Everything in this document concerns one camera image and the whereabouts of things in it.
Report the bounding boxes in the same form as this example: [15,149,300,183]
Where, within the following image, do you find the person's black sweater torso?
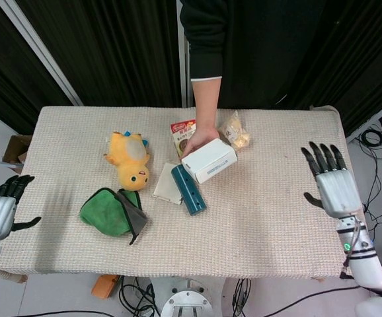
[176,0,327,110]

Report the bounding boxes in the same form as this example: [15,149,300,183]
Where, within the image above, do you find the brown cardboard box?
[1,134,32,172]

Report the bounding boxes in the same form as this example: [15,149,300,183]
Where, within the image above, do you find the clear bag of snacks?
[217,110,252,153]

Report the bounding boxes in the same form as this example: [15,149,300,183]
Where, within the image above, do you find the white slanted frame bar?
[0,0,85,106]

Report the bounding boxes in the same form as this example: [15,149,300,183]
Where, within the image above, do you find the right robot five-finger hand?
[301,141,364,219]

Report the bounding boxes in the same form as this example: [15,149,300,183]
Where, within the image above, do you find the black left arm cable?
[0,280,165,317]

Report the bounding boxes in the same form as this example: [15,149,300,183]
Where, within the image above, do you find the flat white card pouch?
[152,160,184,206]

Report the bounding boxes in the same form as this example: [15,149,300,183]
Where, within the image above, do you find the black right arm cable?
[253,284,361,317]

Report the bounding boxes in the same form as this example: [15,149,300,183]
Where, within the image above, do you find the green and grey cloth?
[79,187,149,246]

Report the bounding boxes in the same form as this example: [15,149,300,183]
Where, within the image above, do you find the yellow plush toy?
[104,131,151,192]

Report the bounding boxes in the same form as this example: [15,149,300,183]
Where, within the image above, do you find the red printed snack packet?
[170,119,197,159]

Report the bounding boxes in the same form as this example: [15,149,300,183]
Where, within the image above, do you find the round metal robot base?
[149,276,227,317]

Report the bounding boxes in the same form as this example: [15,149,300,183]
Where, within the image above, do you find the teal cylindrical case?
[171,164,208,217]

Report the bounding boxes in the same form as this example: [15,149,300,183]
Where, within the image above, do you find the white rectangular carton box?
[180,137,238,184]

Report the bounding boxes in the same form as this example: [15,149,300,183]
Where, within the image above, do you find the beige woven tablecloth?
[0,104,377,285]

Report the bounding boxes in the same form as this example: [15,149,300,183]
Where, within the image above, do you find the person's bare forearm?
[192,78,223,133]

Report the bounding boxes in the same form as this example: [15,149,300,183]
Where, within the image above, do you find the black curtain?
[289,0,382,133]
[0,0,182,136]

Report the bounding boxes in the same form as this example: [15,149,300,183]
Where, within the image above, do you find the tangled black floor cables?
[359,128,382,232]

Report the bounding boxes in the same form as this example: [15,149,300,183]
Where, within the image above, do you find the person's bare hand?
[181,127,220,162]

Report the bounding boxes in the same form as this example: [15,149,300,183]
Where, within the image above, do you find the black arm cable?
[253,284,361,317]
[0,280,165,317]

